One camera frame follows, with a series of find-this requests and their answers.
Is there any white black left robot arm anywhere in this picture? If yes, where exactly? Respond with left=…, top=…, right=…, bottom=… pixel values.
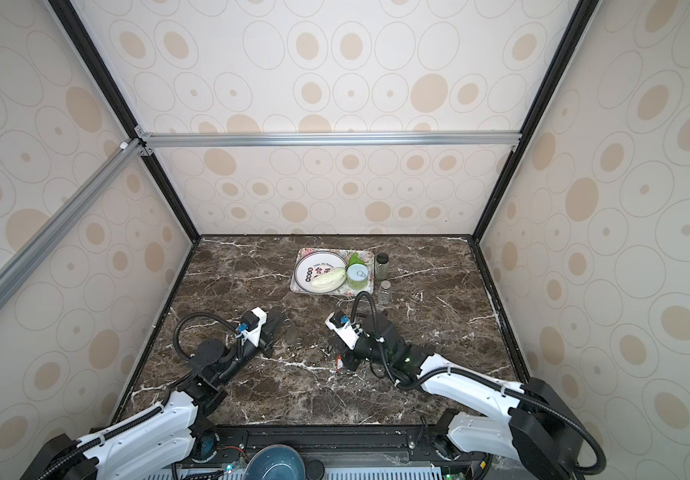
left=22, top=307, right=287, bottom=479

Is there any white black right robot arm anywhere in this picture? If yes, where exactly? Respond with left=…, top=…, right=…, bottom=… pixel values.
left=325, top=291, right=608, bottom=479

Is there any small clear glass jar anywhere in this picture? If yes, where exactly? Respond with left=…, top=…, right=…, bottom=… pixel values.
left=378, top=280, right=392, bottom=304

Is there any pale green toy cabbage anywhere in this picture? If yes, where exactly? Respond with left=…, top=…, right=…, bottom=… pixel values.
left=310, top=268, right=346, bottom=293

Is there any white plate with red text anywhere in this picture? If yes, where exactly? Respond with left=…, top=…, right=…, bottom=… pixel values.
left=294, top=250, right=347, bottom=287

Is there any green tin can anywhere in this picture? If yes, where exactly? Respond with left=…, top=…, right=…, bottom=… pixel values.
left=346, top=263, right=370, bottom=292

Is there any floral rectangular tray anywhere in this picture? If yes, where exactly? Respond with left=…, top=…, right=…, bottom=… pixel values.
left=290, top=247, right=375, bottom=298

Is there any dark lid glass jar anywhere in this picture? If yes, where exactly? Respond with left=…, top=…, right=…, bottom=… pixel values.
left=374, top=252, right=390, bottom=282

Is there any green toy leaf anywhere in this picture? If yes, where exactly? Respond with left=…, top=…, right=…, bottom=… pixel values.
left=348, top=253, right=365, bottom=266

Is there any blue ceramic bowl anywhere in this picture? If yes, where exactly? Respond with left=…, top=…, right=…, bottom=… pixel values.
left=243, top=444, right=306, bottom=480

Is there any silver aluminium crossbar back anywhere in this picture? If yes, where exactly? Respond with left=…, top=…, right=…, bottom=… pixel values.
left=141, top=130, right=522, bottom=148

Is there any silver aluminium crossbar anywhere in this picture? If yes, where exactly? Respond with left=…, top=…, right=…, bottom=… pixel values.
left=0, top=139, right=142, bottom=310
left=141, top=130, right=522, bottom=148

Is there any silver aluminium crossbar left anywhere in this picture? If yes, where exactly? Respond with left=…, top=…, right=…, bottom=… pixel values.
left=0, top=139, right=142, bottom=310

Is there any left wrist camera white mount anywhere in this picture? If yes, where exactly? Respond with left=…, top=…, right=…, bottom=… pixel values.
left=238, top=307, right=268, bottom=348

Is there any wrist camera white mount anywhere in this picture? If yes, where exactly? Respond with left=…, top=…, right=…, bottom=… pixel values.
left=238, top=307, right=268, bottom=348
left=325, top=310, right=362, bottom=351

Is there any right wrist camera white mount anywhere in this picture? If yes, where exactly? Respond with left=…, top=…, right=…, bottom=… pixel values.
left=325, top=310, right=362, bottom=351

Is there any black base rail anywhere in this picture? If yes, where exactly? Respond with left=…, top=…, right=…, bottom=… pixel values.
left=65, top=422, right=586, bottom=480

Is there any black corner frame post left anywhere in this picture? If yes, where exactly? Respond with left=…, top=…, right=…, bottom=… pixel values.
left=47, top=0, right=201, bottom=244

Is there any black corner frame post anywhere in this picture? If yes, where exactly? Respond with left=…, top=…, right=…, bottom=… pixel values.
left=47, top=0, right=201, bottom=244
left=472, top=0, right=600, bottom=245

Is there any black corner frame post right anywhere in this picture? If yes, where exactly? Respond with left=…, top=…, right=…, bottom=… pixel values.
left=472, top=0, right=600, bottom=245

